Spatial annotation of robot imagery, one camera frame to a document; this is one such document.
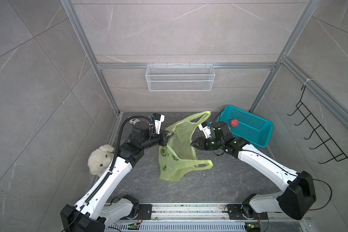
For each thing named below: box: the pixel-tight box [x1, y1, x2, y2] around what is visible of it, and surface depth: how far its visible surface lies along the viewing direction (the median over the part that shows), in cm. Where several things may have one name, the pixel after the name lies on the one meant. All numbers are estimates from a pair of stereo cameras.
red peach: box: [230, 118, 239, 128], surface depth 109 cm
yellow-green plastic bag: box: [158, 110, 214, 182], surface depth 75 cm
